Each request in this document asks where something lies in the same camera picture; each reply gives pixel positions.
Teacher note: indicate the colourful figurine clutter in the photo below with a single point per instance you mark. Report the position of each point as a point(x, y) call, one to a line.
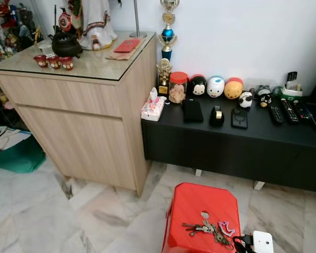
point(10, 29)

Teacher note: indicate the small black white toy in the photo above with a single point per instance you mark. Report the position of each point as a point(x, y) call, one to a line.
point(245, 100)

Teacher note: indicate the black mouse head toy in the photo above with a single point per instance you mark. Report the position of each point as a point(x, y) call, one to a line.
point(198, 87)

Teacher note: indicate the white round toy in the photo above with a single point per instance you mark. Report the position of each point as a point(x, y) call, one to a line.
point(216, 87)

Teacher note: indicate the black remote control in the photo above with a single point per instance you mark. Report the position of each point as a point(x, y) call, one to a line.
point(303, 110)
point(290, 112)
point(276, 114)

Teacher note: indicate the glass jar red lid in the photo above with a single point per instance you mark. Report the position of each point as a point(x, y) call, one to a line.
point(178, 89)

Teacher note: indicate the black low tv console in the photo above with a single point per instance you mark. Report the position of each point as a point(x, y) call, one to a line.
point(226, 145)

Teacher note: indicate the small gold trophy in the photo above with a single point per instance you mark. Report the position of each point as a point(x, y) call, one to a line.
point(164, 76)

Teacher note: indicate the silver lamp stand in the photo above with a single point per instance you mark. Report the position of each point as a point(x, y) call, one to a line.
point(136, 21)

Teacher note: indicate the black tape dispenser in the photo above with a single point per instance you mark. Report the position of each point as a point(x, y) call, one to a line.
point(216, 116)

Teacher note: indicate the black wallet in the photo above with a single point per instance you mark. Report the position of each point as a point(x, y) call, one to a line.
point(193, 111)

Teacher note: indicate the white green bowl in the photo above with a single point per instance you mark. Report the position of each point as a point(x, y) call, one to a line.
point(292, 92)

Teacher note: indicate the black incense burner pot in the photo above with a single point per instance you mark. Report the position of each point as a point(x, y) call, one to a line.
point(66, 46)

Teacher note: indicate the white robed statue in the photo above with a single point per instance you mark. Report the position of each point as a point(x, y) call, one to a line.
point(97, 26)

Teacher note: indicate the green bag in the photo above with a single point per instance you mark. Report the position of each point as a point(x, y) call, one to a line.
point(18, 158)

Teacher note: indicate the tall blue gold trophy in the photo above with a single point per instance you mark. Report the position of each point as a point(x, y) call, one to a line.
point(168, 34)

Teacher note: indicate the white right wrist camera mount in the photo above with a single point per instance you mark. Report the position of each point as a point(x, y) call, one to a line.
point(263, 242)

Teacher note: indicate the red envelope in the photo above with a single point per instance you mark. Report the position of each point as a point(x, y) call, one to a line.
point(127, 45)

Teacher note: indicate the pink white tissue box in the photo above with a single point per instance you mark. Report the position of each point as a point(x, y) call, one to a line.
point(152, 108)

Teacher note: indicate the red plastic stool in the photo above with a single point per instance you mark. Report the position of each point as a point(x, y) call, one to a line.
point(197, 203)

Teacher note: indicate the bunch of keys pink tag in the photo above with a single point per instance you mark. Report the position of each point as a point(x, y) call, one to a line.
point(213, 231)

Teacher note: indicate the orange round toy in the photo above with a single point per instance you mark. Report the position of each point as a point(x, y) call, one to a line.
point(234, 89)

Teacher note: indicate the small dark figure toy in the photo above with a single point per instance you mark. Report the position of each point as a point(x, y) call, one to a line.
point(265, 98)

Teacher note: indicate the light wooden glass-top cabinet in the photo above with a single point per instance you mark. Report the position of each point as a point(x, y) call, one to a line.
point(79, 116)

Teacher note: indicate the small red cup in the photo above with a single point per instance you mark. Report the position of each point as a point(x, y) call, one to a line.
point(66, 63)
point(40, 60)
point(53, 62)

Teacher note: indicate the brown envelope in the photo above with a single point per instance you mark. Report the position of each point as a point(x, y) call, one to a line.
point(121, 55)

